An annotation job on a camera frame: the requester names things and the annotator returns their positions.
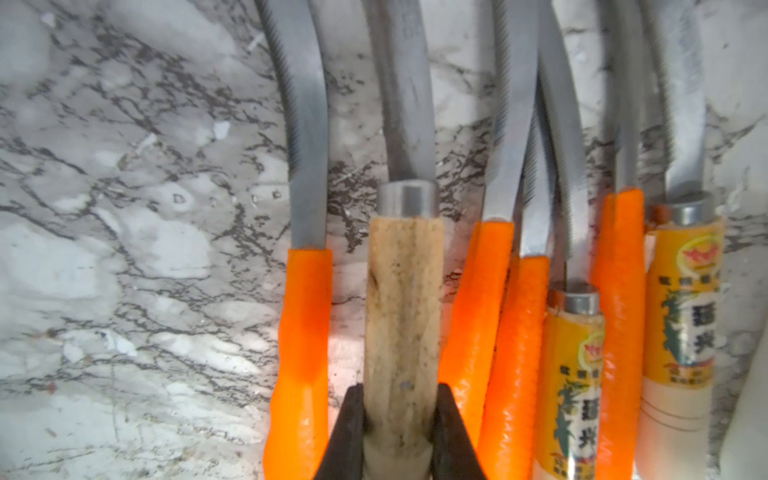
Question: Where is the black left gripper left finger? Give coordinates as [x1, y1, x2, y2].
[313, 383, 365, 480]

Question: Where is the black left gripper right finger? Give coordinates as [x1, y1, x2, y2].
[431, 383, 487, 480]

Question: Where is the plain wooden handle sickle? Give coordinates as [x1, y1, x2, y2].
[363, 1, 444, 479]

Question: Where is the white plastic storage tray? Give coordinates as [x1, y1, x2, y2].
[719, 331, 768, 480]

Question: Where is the labelled wooden handle sickle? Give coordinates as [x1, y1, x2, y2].
[531, 1, 605, 479]

